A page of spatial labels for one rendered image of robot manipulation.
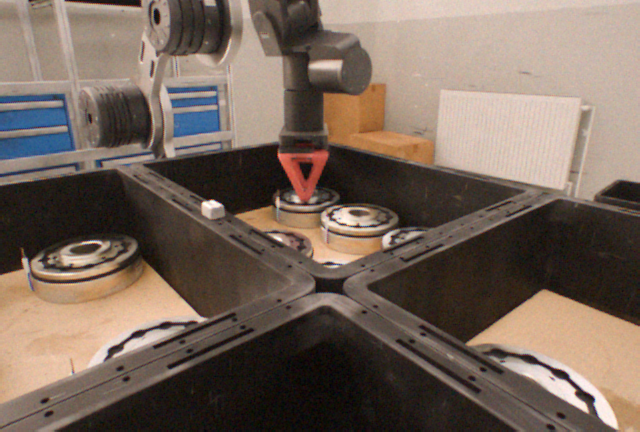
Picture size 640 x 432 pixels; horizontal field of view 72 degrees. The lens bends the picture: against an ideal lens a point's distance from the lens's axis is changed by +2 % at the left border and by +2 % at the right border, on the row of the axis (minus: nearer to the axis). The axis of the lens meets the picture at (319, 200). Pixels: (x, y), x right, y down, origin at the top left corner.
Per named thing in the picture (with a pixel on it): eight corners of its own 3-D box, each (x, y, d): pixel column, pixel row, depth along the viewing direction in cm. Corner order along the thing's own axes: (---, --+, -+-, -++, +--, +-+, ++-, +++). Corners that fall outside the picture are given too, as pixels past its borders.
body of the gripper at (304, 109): (327, 135, 67) (327, 85, 65) (327, 149, 58) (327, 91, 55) (285, 135, 67) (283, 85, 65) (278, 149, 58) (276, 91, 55)
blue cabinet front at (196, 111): (102, 203, 227) (83, 92, 209) (223, 177, 274) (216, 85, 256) (104, 204, 225) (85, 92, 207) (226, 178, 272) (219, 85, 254)
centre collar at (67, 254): (54, 252, 47) (53, 247, 47) (103, 239, 50) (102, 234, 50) (68, 268, 44) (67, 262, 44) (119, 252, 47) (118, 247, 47)
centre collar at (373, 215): (333, 215, 58) (333, 210, 58) (361, 207, 61) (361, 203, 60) (357, 226, 54) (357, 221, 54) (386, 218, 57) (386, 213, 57)
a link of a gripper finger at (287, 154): (328, 190, 67) (328, 129, 64) (328, 205, 61) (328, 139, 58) (284, 190, 68) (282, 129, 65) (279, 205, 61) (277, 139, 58)
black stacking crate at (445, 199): (139, 249, 60) (127, 168, 56) (309, 203, 78) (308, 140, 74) (328, 433, 31) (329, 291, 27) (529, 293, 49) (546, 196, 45)
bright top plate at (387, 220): (306, 217, 58) (306, 213, 58) (362, 202, 64) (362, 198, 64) (355, 242, 51) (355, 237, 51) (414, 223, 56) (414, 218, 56)
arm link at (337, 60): (296, -13, 58) (248, 13, 54) (362, -24, 50) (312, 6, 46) (323, 72, 64) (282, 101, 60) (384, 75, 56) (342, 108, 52)
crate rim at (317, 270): (127, 181, 57) (125, 163, 56) (308, 150, 75) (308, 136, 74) (328, 318, 28) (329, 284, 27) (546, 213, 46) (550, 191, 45)
